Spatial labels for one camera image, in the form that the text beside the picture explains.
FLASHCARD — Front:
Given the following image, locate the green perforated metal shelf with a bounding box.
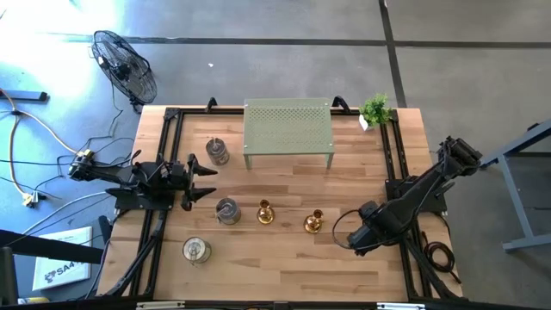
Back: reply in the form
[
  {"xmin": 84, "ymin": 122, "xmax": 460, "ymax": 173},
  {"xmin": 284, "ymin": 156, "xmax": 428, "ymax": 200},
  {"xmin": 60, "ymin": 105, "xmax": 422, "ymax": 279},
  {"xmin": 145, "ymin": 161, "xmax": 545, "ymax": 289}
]
[{"xmin": 243, "ymin": 97, "xmax": 336, "ymax": 171}]

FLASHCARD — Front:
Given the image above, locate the black upright post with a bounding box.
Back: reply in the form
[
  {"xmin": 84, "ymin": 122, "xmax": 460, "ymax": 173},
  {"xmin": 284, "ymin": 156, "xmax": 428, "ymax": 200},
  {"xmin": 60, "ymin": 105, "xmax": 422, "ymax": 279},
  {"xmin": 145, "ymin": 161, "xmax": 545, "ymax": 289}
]
[{"xmin": 0, "ymin": 246, "xmax": 19, "ymax": 307}]

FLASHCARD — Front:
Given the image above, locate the thick beige floor cable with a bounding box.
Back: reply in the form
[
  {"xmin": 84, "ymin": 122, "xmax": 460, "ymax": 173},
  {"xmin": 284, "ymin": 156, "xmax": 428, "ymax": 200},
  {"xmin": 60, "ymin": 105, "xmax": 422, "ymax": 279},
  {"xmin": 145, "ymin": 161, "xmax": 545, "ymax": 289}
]
[{"xmin": 0, "ymin": 88, "xmax": 87, "ymax": 197}]

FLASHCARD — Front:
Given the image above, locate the silver jar table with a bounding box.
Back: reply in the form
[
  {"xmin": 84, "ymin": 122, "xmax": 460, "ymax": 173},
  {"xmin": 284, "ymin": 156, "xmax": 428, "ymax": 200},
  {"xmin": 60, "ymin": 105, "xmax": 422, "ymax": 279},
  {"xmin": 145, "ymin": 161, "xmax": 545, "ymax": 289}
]
[{"xmin": 215, "ymin": 197, "xmax": 242, "ymax": 226}]

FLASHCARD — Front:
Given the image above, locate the white printed board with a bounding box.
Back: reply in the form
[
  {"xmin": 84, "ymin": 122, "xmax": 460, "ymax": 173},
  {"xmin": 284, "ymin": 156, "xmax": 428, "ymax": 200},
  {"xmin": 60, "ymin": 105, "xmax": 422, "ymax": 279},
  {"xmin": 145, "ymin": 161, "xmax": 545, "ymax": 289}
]
[{"xmin": 32, "ymin": 226, "xmax": 94, "ymax": 292}]

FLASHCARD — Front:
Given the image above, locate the grey-blue metal table frame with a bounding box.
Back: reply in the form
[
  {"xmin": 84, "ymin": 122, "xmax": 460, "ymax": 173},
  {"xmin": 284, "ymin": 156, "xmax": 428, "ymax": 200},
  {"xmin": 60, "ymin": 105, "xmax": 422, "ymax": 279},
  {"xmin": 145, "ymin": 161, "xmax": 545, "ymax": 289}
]
[{"xmin": 480, "ymin": 119, "xmax": 551, "ymax": 254}]

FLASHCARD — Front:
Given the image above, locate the green plant in white pot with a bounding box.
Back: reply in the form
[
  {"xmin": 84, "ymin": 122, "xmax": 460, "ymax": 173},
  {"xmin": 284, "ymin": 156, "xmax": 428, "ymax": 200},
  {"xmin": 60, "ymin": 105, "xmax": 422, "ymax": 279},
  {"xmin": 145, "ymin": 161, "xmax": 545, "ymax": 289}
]
[{"xmin": 358, "ymin": 93, "xmax": 393, "ymax": 132}]

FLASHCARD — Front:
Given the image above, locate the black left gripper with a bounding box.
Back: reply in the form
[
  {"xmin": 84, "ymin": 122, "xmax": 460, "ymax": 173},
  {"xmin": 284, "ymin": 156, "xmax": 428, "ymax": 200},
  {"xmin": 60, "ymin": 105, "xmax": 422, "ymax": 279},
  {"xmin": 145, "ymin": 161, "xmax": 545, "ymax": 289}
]
[{"xmin": 158, "ymin": 153, "xmax": 219, "ymax": 212}]

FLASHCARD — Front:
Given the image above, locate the silver jar front left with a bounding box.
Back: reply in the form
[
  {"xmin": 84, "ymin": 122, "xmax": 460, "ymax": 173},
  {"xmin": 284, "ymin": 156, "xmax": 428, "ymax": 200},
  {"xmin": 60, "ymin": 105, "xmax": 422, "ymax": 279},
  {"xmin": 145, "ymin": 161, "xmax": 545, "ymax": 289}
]
[{"xmin": 182, "ymin": 236, "xmax": 213, "ymax": 265}]

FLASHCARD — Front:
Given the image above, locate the small yellow object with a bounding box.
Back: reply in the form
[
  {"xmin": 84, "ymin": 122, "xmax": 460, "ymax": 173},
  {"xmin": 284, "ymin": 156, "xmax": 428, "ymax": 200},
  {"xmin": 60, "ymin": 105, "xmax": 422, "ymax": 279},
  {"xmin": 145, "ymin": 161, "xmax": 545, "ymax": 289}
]
[{"xmin": 16, "ymin": 295, "xmax": 51, "ymax": 305}]

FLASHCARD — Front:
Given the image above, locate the glass candle jar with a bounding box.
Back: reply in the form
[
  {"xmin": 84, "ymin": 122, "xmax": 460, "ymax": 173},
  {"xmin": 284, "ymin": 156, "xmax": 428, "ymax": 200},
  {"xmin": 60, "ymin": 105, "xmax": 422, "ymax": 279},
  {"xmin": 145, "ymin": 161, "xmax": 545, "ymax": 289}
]
[{"xmin": 205, "ymin": 137, "xmax": 231, "ymax": 167}]

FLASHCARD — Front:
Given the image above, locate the black floor fan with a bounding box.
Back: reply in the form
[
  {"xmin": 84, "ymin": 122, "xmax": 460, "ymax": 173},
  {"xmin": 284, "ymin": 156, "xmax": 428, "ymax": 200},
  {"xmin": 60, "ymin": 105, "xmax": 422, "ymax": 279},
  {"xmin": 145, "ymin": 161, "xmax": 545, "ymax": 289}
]
[{"xmin": 90, "ymin": 29, "xmax": 158, "ymax": 114}]

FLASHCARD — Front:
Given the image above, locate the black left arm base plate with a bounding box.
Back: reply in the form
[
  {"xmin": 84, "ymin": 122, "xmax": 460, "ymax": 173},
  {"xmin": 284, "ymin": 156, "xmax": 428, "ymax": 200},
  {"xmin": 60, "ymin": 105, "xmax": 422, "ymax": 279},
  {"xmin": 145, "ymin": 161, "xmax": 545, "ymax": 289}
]
[{"xmin": 105, "ymin": 187, "xmax": 177, "ymax": 212}]

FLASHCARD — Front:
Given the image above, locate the black stand beam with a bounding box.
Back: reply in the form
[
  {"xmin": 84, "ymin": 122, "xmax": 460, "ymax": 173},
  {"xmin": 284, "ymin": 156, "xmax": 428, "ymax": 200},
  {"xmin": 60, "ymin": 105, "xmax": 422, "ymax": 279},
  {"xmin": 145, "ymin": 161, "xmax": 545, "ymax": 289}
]
[{"xmin": 0, "ymin": 229, "xmax": 105, "ymax": 264}]

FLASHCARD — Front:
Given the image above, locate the black floor bar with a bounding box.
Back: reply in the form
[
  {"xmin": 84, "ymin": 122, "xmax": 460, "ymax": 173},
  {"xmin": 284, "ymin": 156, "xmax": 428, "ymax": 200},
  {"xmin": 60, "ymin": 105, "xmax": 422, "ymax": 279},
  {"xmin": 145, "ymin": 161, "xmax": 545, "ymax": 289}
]
[{"xmin": 0, "ymin": 89, "xmax": 49, "ymax": 103}]

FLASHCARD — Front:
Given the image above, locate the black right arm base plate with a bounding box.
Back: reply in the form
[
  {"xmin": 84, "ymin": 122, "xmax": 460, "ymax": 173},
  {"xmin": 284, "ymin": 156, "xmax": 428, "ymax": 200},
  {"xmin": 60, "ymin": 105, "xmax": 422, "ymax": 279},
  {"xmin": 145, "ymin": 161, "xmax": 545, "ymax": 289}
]
[{"xmin": 384, "ymin": 175, "xmax": 449, "ymax": 215}]

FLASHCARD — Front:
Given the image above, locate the grey floor cable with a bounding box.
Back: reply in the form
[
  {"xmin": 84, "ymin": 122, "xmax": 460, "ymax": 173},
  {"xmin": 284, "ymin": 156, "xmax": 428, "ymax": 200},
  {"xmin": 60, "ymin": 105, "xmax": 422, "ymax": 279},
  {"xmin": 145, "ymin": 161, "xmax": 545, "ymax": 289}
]
[{"xmin": 21, "ymin": 191, "xmax": 114, "ymax": 236}]

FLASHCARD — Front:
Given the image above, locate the brass candlestick holder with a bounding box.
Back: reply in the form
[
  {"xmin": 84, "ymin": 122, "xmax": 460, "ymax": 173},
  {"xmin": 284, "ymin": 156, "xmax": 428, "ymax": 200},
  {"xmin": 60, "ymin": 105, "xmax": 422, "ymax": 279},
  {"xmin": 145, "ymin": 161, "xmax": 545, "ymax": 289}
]
[
  {"xmin": 303, "ymin": 208, "xmax": 325, "ymax": 234},
  {"xmin": 257, "ymin": 198, "xmax": 276, "ymax": 226}
]

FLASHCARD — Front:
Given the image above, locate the coiled black cable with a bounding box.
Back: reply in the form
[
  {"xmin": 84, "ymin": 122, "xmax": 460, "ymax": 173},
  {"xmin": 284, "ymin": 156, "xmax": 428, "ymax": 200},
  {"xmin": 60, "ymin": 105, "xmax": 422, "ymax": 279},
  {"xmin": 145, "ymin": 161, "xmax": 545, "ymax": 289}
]
[{"xmin": 421, "ymin": 230, "xmax": 462, "ymax": 285}]

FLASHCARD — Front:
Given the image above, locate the black aluminium table frame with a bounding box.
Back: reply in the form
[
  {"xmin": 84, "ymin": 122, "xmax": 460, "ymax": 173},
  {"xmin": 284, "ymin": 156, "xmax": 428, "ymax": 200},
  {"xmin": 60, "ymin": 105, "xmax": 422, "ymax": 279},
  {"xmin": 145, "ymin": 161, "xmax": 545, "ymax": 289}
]
[{"xmin": 98, "ymin": 105, "xmax": 465, "ymax": 310}]

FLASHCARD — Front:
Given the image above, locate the white metal bracket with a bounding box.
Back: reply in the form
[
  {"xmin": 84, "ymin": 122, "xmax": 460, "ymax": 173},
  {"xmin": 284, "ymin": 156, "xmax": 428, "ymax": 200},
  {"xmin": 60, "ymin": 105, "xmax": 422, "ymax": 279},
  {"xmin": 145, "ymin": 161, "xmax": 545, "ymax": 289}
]
[
  {"xmin": 376, "ymin": 302, "xmax": 426, "ymax": 310},
  {"xmin": 136, "ymin": 301, "xmax": 186, "ymax": 310}
]

